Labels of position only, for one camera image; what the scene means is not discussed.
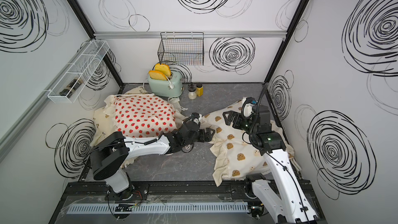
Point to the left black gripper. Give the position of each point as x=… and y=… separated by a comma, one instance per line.
x=209, y=137

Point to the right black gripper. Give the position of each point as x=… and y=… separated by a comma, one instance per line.
x=239, y=117

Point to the cream bear print pillow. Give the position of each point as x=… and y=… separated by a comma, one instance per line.
x=235, y=156

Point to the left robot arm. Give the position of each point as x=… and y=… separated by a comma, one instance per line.
x=108, y=156

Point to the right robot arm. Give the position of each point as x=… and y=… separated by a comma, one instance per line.
x=288, y=204

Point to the black lid spice jar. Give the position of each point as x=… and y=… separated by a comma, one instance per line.
x=192, y=91

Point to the yellow spice jar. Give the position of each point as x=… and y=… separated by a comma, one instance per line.
x=199, y=89

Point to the mint green toaster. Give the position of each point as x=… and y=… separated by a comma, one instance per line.
x=171, y=88

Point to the front yellow toast slice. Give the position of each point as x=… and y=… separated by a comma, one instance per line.
x=157, y=75

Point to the yellow toast slice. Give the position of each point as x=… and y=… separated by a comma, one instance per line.
x=163, y=68
x=157, y=75

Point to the rear yellow toast slice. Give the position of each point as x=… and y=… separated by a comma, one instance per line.
x=163, y=68

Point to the dark item in shelf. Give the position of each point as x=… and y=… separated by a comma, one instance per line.
x=70, y=89

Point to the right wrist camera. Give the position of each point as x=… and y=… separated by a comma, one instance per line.
x=246, y=109

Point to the white slotted cable duct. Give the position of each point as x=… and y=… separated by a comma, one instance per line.
x=158, y=208

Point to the black wire basket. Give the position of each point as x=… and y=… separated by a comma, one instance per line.
x=186, y=48

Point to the white wire wall shelf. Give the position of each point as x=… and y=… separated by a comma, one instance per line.
x=89, y=67

